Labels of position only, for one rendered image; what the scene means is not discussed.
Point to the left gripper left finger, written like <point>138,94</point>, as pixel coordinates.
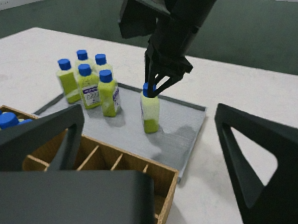
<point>19,141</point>

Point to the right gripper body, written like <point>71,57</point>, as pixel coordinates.
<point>182,64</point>

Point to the brown cardboard divided carton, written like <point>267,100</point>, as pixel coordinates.
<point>94,154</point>

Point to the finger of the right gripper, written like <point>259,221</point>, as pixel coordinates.
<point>153,71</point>
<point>147,61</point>

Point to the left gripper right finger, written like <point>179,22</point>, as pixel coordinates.
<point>278,200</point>

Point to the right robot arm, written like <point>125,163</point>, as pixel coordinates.
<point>139,18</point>

